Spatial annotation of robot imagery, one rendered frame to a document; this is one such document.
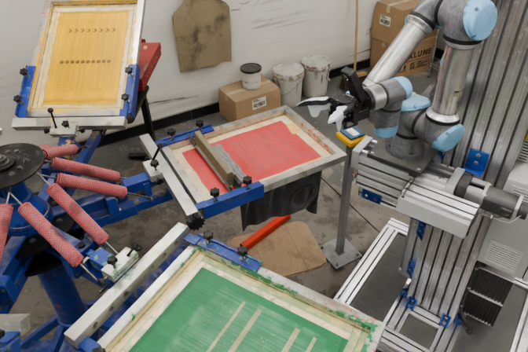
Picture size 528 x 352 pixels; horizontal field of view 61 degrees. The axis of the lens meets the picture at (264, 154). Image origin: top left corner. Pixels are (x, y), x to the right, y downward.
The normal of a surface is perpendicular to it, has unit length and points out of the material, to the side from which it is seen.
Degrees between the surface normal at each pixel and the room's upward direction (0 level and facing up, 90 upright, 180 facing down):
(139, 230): 0
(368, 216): 0
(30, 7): 90
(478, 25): 82
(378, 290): 0
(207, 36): 89
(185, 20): 88
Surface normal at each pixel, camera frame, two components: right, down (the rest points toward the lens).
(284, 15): 0.49, 0.51
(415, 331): -0.03, -0.80
